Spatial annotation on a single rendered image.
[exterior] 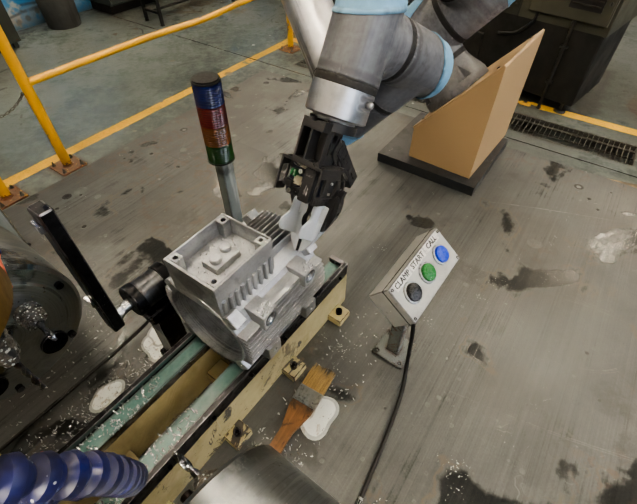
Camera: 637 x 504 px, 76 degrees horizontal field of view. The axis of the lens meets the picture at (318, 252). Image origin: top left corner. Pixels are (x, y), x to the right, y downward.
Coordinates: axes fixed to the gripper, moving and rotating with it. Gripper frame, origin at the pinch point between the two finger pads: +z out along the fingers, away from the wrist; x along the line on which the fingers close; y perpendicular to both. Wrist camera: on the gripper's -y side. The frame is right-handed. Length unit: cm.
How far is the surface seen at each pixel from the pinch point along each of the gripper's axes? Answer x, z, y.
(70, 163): -233, 68, -94
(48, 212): -17.8, -0.6, 30.1
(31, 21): -509, 6, -197
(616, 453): 59, 18, -27
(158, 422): -8.8, 37.3, 14.3
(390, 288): 16.1, 0.1, -1.1
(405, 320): 19.8, 4.4, -2.8
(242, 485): 18.4, 11.4, 30.6
